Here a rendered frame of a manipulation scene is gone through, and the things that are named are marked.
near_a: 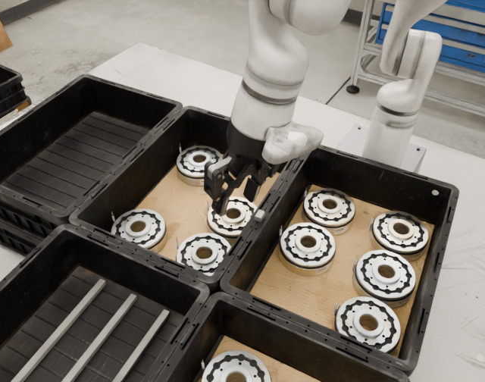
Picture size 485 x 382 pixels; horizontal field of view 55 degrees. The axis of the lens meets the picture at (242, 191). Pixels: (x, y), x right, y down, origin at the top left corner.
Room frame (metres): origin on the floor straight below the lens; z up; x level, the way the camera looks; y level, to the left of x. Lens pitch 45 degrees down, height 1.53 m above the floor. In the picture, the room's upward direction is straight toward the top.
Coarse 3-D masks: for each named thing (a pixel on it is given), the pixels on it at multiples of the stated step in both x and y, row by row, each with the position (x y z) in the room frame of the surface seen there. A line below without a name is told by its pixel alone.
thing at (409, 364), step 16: (304, 160) 0.69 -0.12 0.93; (352, 160) 0.70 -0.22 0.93; (368, 160) 0.69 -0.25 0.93; (288, 176) 0.64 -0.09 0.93; (416, 176) 0.65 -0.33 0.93; (272, 208) 0.57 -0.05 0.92; (448, 208) 0.56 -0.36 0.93; (256, 224) 0.52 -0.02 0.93; (448, 224) 0.52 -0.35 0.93; (256, 240) 0.49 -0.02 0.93; (240, 256) 0.46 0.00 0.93; (432, 272) 0.42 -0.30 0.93; (224, 288) 0.39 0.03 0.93; (432, 288) 0.39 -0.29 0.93; (256, 304) 0.37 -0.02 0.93; (272, 304) 0.37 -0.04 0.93; (288, 320) 0.34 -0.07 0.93; (304, 320) 0.34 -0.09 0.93; (416, 320) 0.34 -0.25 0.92; (336, 336) 0.32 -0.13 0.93; (416, 336) 0.32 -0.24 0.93; (368, 352) 0.30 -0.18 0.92; (384, 352) 0.29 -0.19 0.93; (416, 352) 0.29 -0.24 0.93; (400, 368) 0.27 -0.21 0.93
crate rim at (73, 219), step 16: (208, 112) 0.85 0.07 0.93; (144, 144) 0.74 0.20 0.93; (128, 160) 0.69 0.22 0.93; (112, 176) 0.64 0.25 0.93; (96, 192) 0.60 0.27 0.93; (272, 192) 0.60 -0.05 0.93; (80, 208) 0.56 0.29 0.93; (80, 224) 0.52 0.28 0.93; (112, 240) 0.49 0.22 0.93; (240, 240) 0.49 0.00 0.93; (144, 256) 0.46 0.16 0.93; (160, 256) 0.45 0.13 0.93; (192, 272) 0.42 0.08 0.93; (224, 272) 0.42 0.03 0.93
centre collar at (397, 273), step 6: (378, 264) 0.49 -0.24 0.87; (384, 264) 0.49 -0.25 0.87; (390, 264) 0.49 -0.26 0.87; (372, 270) 0.47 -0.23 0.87; (396, 270) 0.47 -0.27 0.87; (378, 276) 0.46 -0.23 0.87; (396, 276) 0.46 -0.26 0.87; (384, 282) 0.45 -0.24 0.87; (390, 282) 0.45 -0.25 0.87; (396, 282) 0.45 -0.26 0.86
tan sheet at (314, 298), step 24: (360, 216) 0.63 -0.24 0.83; (336, 240) 0.57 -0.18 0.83; (360, 240) 0.57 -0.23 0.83; (336, 264) 0.51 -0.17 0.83; (264, 288) 0.46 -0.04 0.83; (288, 288) 0.46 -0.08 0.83; (312, 288) 0.46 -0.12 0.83; (336, 288) 0.46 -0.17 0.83; (312, 312) 0.41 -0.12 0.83; (408, 312) 0.41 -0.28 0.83
